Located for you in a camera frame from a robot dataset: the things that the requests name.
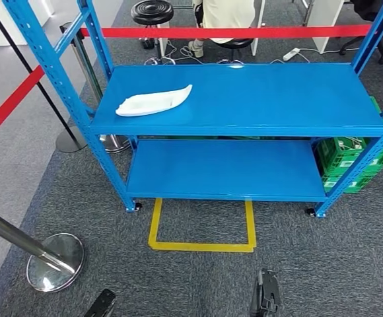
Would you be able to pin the white plastic trim part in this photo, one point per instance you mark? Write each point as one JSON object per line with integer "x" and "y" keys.
{"x": 152, "y": 103}

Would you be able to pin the white power strip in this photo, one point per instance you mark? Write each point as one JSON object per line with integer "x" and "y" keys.
{"x": 291, "y": 54}

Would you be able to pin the dark round floor base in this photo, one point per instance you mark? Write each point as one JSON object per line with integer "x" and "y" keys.
{"x": 67, "y": 142}

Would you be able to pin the white desk leg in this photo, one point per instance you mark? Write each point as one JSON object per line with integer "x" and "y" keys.
{"x": 258, "y": 22}
{"x": 163, "y": 41}

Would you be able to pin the stool with chrome base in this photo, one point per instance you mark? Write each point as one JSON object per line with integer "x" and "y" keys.
{"x": 152, "y": 12}
{"x": 236, "y": 43}

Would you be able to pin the chrome dome-base stanchion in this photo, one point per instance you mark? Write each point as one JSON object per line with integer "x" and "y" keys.
{"x": 56, "y": 262}

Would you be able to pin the green plastic crate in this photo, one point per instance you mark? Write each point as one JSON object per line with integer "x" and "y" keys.
{"x": 353, "y": 186}
{"x": 340, "y": 157}

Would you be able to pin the red barrier belt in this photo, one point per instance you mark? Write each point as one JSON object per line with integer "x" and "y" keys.
{"x": 244, "y": 32}
{"x": 6, "y": 107}

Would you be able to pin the steel stanchion post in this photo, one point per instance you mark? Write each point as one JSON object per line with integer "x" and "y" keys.
{"x": 85, "y": 65}

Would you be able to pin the blue metal shelf rack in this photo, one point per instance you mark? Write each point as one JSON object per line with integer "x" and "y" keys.
{"x": 237, "y": 98}

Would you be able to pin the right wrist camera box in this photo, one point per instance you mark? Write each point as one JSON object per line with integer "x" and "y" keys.
{"x": 266, "y": 293}

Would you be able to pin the person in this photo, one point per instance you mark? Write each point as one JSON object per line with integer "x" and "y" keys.
{"x": 226, "y": 17}

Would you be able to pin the white desk panel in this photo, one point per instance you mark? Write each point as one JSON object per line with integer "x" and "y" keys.
{"x": 323, "y": 19}

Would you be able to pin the black office chair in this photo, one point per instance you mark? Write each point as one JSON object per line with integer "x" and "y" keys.
{"x": 381, "y": 48}

